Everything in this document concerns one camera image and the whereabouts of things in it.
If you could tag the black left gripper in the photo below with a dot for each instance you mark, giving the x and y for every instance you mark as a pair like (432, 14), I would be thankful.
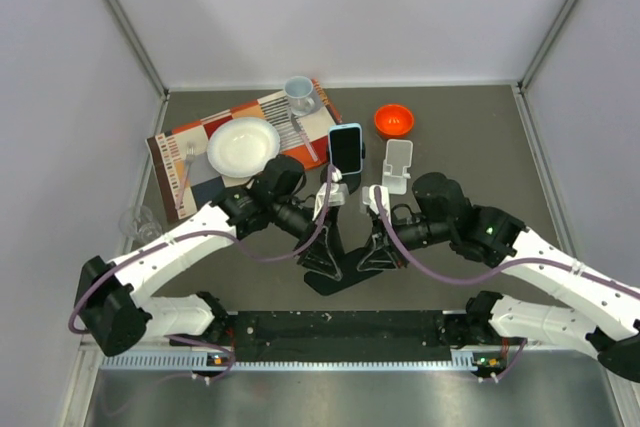
(318, 257)

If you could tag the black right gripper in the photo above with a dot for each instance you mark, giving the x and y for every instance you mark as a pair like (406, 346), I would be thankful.
(384, 252)

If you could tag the black smartphone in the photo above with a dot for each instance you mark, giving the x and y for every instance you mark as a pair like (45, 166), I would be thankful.
(351, 277)

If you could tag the black round-base phone stand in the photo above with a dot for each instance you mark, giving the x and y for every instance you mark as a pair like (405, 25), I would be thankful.
(352, 181)

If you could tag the white plastic phone stand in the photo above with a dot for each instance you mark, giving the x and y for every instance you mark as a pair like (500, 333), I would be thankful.
(396, 165)

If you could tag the light blue smartphone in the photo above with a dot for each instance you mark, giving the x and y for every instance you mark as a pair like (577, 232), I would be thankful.
(346, 148)

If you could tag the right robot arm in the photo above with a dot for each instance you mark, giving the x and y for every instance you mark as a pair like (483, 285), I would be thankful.
(598, 316)

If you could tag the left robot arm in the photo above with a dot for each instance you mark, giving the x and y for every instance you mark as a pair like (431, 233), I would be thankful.
(116, 300)

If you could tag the white plate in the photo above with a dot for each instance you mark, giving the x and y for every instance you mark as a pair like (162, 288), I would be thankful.
(242, 147)

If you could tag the orange plastic bowl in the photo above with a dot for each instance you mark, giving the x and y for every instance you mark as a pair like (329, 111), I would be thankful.
(393, 121)

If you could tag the patterned orange placemat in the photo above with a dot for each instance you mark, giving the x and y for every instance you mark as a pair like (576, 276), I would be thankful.
(168, 149)

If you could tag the light blue mug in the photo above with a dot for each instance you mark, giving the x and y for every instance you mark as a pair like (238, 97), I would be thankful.
(298, 91)

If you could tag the clear drinking glass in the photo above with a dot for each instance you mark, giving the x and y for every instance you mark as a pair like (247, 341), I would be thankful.
(139, 224)

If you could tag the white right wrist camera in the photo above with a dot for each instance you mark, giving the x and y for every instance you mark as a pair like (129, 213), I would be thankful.
(369, 205)

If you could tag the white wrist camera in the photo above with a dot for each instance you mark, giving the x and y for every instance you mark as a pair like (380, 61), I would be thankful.
(332, 193)
(369, 205)

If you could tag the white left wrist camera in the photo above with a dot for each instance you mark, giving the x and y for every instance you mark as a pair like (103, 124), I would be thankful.
(332, 193)

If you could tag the knife with pink handle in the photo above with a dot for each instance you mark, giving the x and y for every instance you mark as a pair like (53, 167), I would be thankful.
(304, 138)

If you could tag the fork with pink handle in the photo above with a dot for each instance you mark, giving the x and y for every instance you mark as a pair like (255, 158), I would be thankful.
(189, 159)

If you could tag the grey slotted cable duct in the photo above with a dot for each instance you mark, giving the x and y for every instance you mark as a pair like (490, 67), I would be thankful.
(194, 360)

